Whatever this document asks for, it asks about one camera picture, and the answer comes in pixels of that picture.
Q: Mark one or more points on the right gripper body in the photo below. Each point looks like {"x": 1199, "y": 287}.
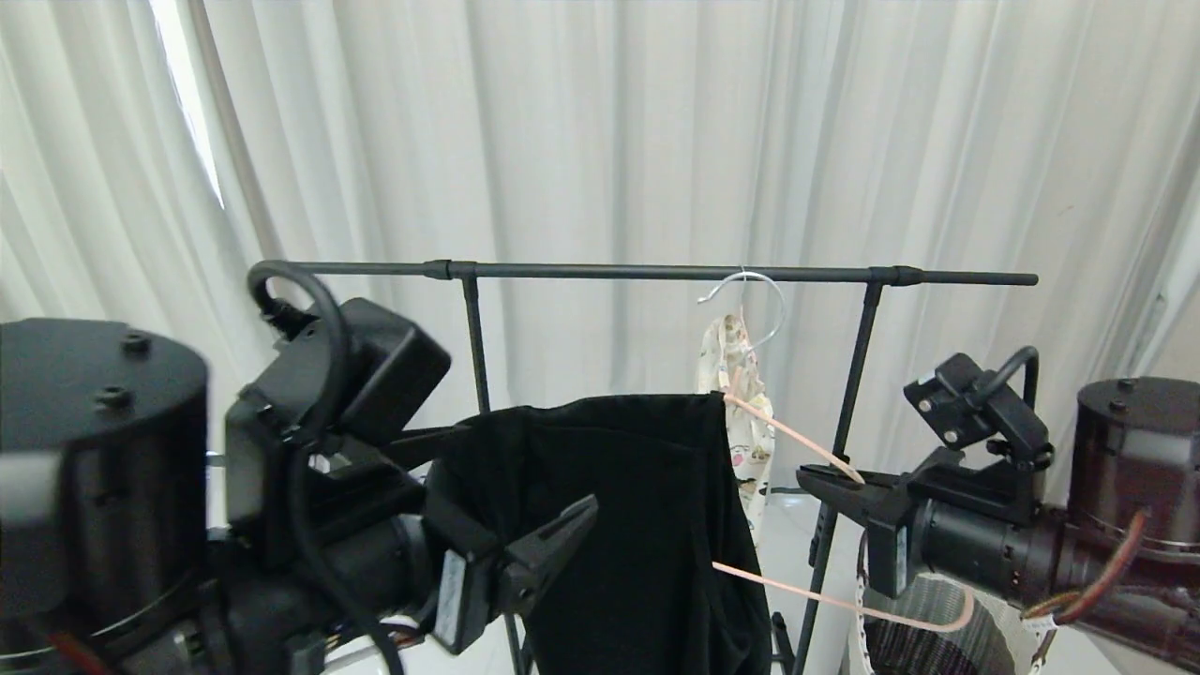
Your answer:
{"x": 975, "y": 553}

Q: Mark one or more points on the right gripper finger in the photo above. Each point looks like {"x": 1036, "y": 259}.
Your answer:
{"x": 853, "y": 497}

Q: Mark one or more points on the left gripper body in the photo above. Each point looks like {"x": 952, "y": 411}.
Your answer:
{"x": 459, "y": 600}

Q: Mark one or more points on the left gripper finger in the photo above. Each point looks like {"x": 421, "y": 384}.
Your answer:
{"x": 427, "y": 442}
{"x": 548, "y": 558}

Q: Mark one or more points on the pink clothes hanger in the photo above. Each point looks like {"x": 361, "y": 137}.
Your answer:
{"x": 797, "y": 439}

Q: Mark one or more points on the black garment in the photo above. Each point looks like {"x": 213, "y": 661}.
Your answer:
{"x": 637, "y": 516}

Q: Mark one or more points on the cream printed garment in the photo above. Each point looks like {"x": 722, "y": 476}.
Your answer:
{"x": 750, "y": 450}

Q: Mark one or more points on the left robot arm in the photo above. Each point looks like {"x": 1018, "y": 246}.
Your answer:
{"x": 94, "y": 469}

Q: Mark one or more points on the white laundry basket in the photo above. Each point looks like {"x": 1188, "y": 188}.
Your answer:
{"x": 937, "y": 647}

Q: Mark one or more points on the black clothes rack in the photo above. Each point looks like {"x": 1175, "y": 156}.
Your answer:
{"x": 656, "y": 272}

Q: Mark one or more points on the white curtain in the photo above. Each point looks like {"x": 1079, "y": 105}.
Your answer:
{"x": 609, "y": 141}

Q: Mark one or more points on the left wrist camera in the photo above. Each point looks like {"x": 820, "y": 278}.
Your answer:
{"x": 384, "y": 366}

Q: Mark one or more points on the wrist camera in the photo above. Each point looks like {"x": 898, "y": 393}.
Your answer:
{"x": 956, "y": 403}
{"x": 384, "y": 366}

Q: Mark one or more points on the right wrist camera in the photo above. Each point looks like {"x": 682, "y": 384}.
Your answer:
{"x": 956, "y": 403}

